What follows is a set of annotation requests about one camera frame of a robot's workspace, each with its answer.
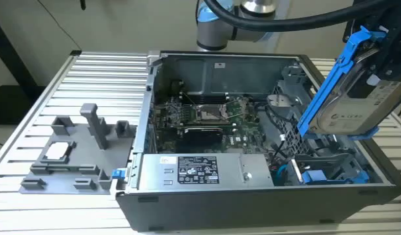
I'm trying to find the hard disk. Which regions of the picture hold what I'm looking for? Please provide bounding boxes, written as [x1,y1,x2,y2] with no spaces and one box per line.
[297,24,401,142]

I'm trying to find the black disk wire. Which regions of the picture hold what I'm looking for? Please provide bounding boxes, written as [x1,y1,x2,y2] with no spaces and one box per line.
[313,140,338,157]

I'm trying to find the perforated metal drive cage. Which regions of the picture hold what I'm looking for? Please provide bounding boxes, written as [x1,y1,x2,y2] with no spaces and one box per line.
[268,79,321,154]

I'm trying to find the metal socket cover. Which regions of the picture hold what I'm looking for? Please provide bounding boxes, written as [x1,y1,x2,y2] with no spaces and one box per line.
[224,96,252,118]

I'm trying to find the green motherboard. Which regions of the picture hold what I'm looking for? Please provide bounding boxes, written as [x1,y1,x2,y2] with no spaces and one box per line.
[153,95,276,155]

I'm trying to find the black RAM slots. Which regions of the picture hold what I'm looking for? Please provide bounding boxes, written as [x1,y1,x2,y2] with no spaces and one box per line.
[183,92,232,104]

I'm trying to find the CPU socket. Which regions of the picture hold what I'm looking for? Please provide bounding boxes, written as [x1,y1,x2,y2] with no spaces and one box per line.
[195,104,228,123]

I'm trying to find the thin metal locking lever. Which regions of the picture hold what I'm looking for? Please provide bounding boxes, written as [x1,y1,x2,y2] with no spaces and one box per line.
[181,91,201,108]

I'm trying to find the black case fan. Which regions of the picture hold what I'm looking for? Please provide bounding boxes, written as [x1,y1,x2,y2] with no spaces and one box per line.
[169,78,185,96]

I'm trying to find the black graphics card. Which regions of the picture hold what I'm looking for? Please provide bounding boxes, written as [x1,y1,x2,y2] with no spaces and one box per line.
[181,126,225,150]

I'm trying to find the black open PC case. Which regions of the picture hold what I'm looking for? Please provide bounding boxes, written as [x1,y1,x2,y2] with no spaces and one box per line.
[115,50,401,232]

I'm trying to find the silver power supply unit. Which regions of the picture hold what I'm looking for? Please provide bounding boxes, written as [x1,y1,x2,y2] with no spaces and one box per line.
[136,153,274,190]

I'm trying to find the blue case latch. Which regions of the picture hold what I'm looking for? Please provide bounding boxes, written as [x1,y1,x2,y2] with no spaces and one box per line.
[111,168,127,181]

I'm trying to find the grey plastic parts rack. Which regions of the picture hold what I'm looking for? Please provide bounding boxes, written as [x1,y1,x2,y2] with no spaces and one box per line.
[20,102,137,195]

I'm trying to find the silver CPU chip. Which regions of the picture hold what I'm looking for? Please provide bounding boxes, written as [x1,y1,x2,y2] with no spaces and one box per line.
[46,142,71,160]

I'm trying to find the black furniture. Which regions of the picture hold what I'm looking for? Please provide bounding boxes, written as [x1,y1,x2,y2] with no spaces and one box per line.
[0,13,48,126]

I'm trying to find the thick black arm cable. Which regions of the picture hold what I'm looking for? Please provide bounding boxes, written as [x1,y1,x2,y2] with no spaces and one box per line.
[203,0,394,34]

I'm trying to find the black wire with white tag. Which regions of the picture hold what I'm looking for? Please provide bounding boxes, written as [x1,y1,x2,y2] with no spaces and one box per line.
[270,133,288,157]

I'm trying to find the blue data wire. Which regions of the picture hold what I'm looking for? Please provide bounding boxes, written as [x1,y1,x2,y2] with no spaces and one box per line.
[273,163,288,186]

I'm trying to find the thin black wall cable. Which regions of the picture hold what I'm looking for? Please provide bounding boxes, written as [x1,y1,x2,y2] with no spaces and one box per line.
[36,0,81,52]

